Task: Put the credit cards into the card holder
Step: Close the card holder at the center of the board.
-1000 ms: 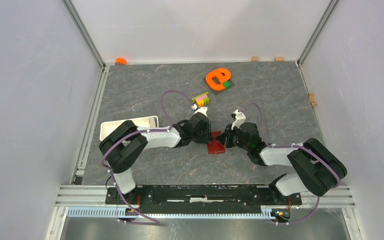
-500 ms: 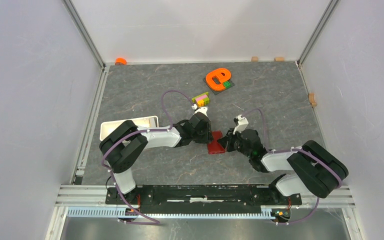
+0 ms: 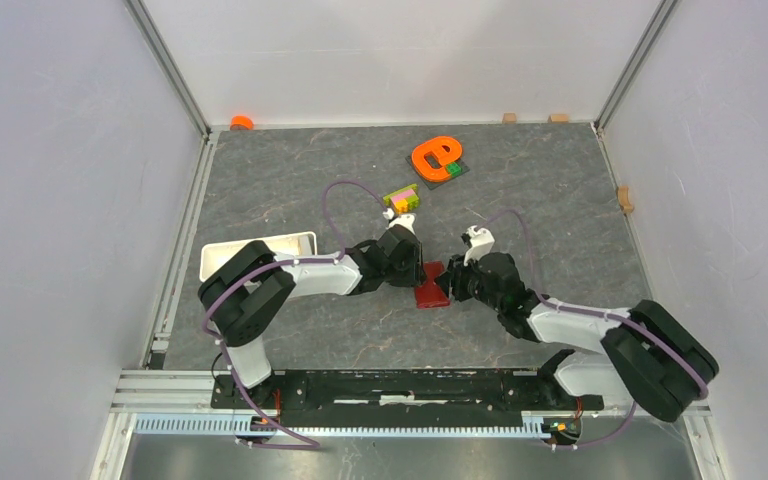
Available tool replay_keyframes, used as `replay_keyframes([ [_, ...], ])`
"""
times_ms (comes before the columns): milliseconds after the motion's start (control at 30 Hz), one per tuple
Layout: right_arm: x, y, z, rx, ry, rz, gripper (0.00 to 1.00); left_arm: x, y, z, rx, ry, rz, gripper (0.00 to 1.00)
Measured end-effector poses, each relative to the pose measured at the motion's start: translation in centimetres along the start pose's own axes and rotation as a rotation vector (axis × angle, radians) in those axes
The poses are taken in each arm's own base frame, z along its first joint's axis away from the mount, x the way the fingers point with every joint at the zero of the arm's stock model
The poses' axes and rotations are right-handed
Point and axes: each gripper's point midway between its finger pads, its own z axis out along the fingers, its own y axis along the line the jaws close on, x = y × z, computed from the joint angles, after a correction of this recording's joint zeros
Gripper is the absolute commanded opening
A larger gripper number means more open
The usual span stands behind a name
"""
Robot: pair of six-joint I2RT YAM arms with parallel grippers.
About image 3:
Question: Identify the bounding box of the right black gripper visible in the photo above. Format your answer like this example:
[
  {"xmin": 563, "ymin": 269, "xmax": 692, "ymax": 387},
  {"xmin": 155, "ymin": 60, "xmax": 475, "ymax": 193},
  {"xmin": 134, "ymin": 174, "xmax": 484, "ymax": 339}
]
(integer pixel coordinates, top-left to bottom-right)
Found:
[{"xmin": 434, "ymin": 249, "xmax": 503, "ymax": 313}]

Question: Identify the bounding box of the red card holder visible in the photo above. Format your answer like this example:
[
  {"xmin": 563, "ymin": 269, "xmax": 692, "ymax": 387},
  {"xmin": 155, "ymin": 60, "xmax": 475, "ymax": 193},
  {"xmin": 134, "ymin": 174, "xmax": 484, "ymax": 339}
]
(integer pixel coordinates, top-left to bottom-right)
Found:
[{"xmin": 414, "ymin": 261, "xmax": 451, "ymax": 309}]

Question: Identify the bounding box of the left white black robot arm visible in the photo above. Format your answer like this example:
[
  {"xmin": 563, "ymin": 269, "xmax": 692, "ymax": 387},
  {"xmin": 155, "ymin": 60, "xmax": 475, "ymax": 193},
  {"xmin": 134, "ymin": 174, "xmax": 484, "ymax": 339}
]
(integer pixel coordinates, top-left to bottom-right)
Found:
[{"xmin": 198, "ymin": 224, "xmax": 425, "ymax": 408}]

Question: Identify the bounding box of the colourful toy brick stack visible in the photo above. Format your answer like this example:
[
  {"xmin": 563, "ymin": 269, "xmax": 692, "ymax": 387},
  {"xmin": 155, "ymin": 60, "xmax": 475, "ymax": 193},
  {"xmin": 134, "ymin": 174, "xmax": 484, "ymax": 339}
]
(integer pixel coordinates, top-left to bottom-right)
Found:
[{"xmin": 383, "ymin": 183, "xmax": 420, "ymax": 215}]

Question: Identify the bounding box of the orange e-shaped block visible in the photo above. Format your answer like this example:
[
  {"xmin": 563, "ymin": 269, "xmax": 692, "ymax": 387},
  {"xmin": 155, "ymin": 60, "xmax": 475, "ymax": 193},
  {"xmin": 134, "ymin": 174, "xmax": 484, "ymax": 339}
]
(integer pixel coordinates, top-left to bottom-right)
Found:
[{"xmin": 408, "ymin": 136, "xmax": 463, "ymax": 187}]

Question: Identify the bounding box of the green toy brick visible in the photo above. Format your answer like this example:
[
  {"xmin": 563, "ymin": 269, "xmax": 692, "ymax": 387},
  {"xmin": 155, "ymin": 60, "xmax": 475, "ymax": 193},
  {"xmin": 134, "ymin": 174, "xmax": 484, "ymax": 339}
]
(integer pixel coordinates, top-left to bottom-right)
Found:
[{"xmin": 446, "ymin": 163, "xmax": 463, "ymax": 177}]

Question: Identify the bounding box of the white plastic tray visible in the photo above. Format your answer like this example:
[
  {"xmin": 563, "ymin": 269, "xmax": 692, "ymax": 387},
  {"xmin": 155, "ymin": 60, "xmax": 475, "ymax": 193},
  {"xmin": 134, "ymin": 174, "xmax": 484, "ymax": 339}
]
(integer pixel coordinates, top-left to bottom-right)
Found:
[{"xmin": 199, "ymin": 231, "xmax": 318, "ymax": 282}]

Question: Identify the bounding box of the curved wooden piece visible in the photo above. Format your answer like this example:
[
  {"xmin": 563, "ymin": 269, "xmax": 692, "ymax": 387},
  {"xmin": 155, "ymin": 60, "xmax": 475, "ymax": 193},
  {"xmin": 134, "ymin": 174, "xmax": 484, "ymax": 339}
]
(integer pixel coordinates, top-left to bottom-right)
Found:
[{"xmin": 616, "ymin": 185, "xmax": 635, "ymax": 215}]

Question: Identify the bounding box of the orange round cap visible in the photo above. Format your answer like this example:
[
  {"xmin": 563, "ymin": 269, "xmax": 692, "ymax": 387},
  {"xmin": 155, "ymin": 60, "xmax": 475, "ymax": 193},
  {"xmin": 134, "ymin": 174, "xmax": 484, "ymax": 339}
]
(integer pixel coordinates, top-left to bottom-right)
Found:
[{"xmin": 229, "ymin": 115, "xmax": 254, "ymax": 131}]

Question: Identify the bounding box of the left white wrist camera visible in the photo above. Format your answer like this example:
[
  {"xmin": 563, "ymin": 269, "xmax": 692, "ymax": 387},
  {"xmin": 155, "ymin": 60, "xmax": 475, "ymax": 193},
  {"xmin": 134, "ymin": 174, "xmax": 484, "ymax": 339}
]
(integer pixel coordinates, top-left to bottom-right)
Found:
[{"xmin": 382, "ymin": 208, "xmax": 416, "ymax": 236}]

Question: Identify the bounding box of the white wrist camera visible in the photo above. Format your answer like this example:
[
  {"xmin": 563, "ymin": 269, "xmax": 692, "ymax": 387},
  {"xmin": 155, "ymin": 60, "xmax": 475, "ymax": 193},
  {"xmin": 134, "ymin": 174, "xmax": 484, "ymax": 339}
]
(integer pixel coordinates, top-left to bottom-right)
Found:
[
  {"xmin": 382, "ymin": 208, "xmax": 416, "ymax": 236},
  {"xmin": 463, "ymin": 225, "xmax": 495, "ymax": 266}
]

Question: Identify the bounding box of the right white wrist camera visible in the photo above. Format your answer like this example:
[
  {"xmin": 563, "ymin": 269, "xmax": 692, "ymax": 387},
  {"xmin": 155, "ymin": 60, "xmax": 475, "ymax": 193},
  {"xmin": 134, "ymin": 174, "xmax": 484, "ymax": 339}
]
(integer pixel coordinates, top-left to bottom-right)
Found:
[{"xmin": 463, "ymin": 225, "xmax": 495, "ymax": 266}]

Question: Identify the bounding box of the dark square base plate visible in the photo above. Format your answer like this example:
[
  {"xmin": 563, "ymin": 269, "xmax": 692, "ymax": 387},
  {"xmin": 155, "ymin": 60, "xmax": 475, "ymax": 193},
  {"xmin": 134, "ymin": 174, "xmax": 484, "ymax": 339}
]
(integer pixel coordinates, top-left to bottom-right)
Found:
[{"xmin": 405, "ymin": 155, "xmax": 470, "ymax": 190}]

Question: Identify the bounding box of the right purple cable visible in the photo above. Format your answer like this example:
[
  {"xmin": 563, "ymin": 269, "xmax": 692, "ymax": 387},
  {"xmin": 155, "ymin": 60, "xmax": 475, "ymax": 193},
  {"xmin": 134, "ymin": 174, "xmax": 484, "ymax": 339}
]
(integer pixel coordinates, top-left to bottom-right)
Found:
[{"xmin": 483, "ymin": 208, "xmax": 711, "ymax": 452}]

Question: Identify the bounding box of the grey cable duct comb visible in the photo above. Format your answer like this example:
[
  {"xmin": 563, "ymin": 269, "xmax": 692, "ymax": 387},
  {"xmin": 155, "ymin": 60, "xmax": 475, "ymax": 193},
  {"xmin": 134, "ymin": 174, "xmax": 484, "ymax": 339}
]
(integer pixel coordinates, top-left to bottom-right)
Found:
[{"xmin": 133, "ymin": 413, "xmax": 550, "ymax": 440}]

